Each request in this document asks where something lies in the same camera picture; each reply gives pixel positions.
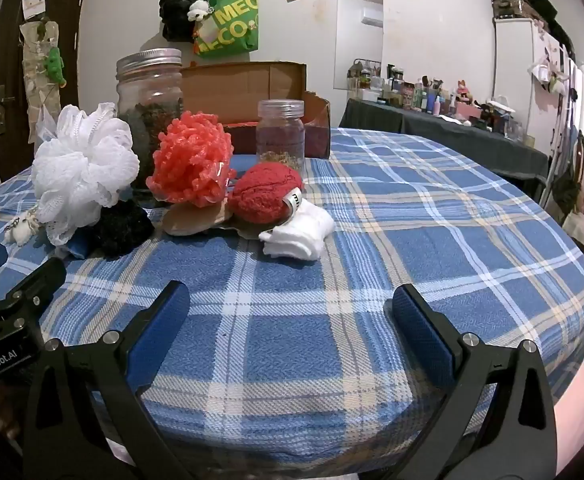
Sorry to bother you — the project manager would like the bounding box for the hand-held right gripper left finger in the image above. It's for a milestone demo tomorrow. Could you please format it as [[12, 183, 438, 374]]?
[[22, 280, 207, 480]]

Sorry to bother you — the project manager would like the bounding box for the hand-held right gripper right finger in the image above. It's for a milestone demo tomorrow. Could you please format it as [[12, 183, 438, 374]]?
[[383, 283, 558, 480]]

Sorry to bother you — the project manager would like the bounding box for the blue packet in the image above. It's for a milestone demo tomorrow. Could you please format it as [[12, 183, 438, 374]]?
[[67, 235, 93, 260]]

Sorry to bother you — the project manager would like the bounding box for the beige oval sponge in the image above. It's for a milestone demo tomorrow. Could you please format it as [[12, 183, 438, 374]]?
[[163, 202, 233, 237]]

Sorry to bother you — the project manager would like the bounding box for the white mesh bath pouf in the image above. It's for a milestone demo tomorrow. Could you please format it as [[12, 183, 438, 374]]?
[[31, 102, 141, 247]]

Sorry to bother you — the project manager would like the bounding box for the white cotton roll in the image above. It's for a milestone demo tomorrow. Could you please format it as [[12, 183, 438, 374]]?
[[258, 201, 335, 261]]

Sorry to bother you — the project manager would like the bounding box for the red knitted rabbit sponge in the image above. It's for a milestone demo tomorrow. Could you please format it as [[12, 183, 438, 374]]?
[[227, 162, 305, 225]]

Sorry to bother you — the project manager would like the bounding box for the coral mesh bath pouf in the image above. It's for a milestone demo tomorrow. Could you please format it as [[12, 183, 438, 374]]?
[[146, 110, 237, 207]]

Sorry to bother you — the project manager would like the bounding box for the cardboard box red inside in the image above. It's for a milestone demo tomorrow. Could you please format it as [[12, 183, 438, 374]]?
[[179, 61, 331, 160]]

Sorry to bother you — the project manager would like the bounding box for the blue plaid blanket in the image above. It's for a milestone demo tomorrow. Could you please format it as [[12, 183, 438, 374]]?
[[0, 126, 584, 476]]

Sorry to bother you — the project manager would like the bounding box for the clear plastic bag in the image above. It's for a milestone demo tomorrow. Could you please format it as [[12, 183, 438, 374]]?
[[27, 105, 62, 147]]

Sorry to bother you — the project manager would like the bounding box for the beige hanging organizer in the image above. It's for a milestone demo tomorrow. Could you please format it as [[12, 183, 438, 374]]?
[[19, 19, 68, 143]]

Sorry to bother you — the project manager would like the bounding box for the dark brown door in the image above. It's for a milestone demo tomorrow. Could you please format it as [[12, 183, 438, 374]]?
[[0, 0, 90, 183]]

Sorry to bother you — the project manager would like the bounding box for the green plush toy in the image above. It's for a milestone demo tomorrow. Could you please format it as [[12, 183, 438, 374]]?
[[43, 46, 67, 86]]

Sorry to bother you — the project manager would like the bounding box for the large glass jar metal lid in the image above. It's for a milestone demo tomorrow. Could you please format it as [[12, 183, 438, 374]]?
[[116, 48, 185, 208]]

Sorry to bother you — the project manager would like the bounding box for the table with dark cloth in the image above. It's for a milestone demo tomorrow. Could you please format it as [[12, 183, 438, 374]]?
[[338, 97, 550, 196]]

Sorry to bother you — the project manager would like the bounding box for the small clear plastic jar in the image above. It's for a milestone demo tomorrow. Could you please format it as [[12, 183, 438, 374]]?
[[256, 99, 306, 173]]

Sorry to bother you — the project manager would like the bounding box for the white refrigerator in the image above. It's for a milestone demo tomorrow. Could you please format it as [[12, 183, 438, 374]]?
[[492, 16, 584, 181]]

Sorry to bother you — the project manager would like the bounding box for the black bag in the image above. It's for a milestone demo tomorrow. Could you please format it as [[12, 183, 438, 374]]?
[[158, 0, 205, 42]]

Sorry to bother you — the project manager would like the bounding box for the green tote bag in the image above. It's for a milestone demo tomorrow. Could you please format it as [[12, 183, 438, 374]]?
[[193, 0, 261, 57]]

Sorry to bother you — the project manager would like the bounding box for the dark suitcase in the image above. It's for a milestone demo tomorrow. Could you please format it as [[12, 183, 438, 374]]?
[[490, 0, 528, 23]]

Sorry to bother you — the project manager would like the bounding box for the door handle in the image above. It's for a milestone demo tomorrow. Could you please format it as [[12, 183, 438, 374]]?
[[0, 85, 15, 133]]

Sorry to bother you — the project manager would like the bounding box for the wall mirror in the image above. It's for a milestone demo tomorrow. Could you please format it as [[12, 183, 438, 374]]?
[[333, 0, 385, 92]]

